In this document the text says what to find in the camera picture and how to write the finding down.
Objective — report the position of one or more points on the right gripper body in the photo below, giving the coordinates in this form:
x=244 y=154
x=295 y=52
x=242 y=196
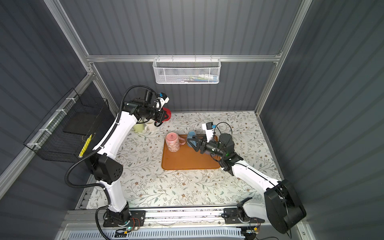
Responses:
x=210 y=148

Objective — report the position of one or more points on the white mug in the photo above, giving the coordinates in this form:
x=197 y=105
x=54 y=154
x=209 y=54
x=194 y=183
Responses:
x=151 y=126

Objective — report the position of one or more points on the yellow marker pen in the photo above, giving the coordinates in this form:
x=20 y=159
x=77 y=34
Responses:
x=85 y=146

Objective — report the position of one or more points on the blue dotted mug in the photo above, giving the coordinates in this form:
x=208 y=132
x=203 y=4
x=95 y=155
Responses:
x=191 y=133

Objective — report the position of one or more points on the light green mug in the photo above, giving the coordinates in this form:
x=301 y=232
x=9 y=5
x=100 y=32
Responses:
x=139 y=127

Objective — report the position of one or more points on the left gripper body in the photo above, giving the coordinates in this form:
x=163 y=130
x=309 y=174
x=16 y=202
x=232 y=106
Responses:
x=158 y=116

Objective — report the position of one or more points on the pens in white basket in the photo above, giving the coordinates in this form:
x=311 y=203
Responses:
x=204 y=78

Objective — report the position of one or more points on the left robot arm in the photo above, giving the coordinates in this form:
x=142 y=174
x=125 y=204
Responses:
x=106 y=170

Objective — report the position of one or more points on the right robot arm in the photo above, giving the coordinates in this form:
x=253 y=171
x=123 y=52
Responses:
x=282 y=206

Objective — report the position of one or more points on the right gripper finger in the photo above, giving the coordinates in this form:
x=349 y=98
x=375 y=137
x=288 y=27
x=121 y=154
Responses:
x=195 y=146
x=193 y=139

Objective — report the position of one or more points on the white wire wall basket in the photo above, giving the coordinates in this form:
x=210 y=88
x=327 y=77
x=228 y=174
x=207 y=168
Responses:
x=169 y=73

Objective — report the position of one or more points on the pink ghost pattern mug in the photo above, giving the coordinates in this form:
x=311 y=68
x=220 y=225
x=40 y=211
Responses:
x=174 y=142

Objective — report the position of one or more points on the red mug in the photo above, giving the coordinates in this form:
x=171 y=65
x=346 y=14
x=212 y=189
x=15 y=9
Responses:
x=168 y=114

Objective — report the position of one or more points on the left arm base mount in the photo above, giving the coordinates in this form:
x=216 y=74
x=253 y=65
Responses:
x=124 y=219

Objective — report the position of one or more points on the black wire wall basket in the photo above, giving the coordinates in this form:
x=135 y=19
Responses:
x=61 y=137

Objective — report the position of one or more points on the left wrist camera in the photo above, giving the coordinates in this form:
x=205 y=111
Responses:
x=161 y=100

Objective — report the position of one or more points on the orange plastic tray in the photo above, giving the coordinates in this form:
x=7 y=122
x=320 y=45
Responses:
x=187 y=159

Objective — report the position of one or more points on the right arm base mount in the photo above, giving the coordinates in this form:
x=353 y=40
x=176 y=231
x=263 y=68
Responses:
x=236 y=216

